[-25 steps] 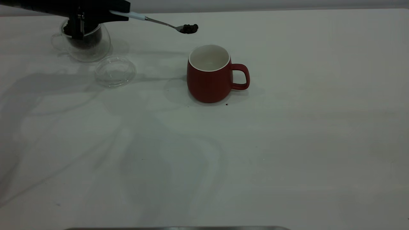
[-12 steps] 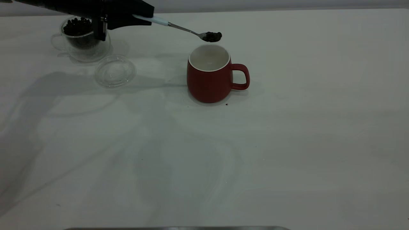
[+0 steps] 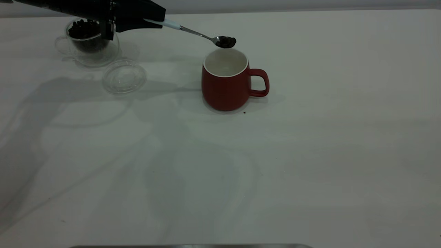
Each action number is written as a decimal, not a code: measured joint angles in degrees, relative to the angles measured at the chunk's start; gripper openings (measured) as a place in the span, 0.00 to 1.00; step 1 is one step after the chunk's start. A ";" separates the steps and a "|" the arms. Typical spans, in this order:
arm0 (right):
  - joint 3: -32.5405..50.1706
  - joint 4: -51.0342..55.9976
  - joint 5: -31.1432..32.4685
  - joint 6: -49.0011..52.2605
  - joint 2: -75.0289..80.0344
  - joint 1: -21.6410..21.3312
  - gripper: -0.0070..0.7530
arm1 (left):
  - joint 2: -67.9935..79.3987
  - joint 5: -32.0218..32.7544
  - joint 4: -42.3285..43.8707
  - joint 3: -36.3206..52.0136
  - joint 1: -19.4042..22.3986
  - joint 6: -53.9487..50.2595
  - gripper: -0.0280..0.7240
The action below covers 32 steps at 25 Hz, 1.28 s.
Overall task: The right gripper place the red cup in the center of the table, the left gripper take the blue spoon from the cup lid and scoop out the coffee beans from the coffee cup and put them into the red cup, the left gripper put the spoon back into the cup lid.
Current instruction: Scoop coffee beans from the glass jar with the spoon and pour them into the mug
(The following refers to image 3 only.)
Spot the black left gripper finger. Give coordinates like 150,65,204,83
115,21,163,33
115,0,166,22

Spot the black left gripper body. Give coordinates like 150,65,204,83
14,0,116,41

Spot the metal spoon white handle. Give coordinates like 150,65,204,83
143,18,237,49

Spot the small coffee bean portion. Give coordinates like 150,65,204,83
217,36,237,49

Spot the red ceramic mug white inside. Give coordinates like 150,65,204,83
202,48,270,112

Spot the coffee beans pile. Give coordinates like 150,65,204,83
68,19,111,53

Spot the clear double-wall glass cup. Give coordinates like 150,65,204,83
55,17,120,68

